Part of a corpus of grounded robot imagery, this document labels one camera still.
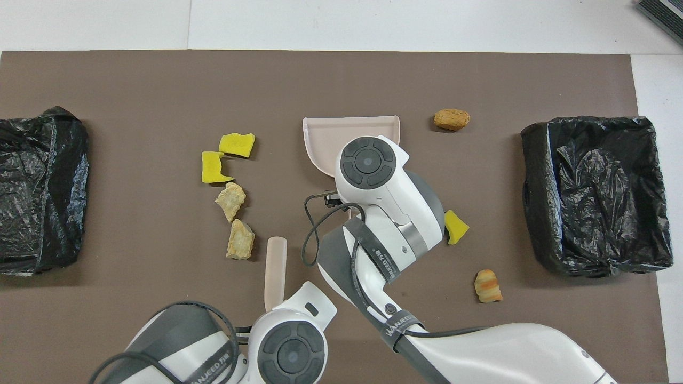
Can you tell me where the beige plastic dustpan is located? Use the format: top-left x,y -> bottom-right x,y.
303,116 -> 401,219

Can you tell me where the beige hand brush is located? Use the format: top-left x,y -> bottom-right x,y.
264,237 -> 288,313

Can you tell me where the pale bread chunk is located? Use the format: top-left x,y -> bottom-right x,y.
226,219 -> 255,260
215,182 -> 247,222

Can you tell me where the small yellow sponge piece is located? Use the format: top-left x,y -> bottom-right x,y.
444,209 -> 470,245

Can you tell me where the yellow sponge with green pad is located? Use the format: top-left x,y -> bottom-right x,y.
201,151 -> 235,184

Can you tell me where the striped croissant piece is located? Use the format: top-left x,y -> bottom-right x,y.
474,269 -> 503,303

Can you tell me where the bin with black bag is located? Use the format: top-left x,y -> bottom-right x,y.
521,116 -> 674,278
0,106 -> 90,277

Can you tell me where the brown bread roll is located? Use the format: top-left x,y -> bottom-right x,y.
433,109 -> 471,132

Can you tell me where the brown table mat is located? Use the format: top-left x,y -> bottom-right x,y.
0,51 -> 669,384

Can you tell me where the dark grey ribbed device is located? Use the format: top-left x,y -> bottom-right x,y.
635,0 -> 683,46

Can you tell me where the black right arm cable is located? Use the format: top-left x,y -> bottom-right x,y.
302,191 -> 489,342

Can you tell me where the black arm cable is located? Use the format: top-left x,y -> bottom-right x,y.
302,191 -> 489,342
88,301 -> 251,384

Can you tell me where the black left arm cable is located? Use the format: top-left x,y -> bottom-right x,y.
88,301 -> 251,384

